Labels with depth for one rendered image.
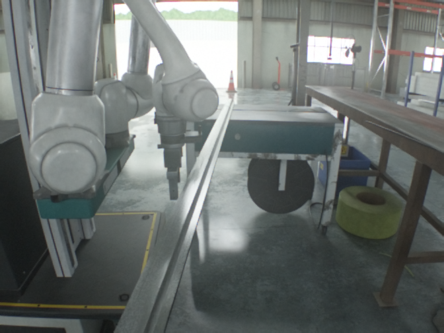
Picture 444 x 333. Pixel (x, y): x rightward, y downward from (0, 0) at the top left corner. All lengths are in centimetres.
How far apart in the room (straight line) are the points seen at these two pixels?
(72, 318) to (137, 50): 108
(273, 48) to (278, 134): 990
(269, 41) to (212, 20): 219
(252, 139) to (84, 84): 121
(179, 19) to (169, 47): 1074
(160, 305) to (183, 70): 50
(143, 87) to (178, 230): 93
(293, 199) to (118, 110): 130
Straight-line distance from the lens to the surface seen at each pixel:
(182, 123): 89
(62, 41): 64
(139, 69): 142
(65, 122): 61
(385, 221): 206
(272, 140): 171
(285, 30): 1167
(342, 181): 255
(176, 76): 71
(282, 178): 195
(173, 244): 53
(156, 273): 48
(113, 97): 126
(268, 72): 1149
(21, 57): 100
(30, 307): 118
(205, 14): 1145
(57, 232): 114
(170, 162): 89
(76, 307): 111
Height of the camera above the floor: 106
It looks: 20 degrees down
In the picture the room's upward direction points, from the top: straight up
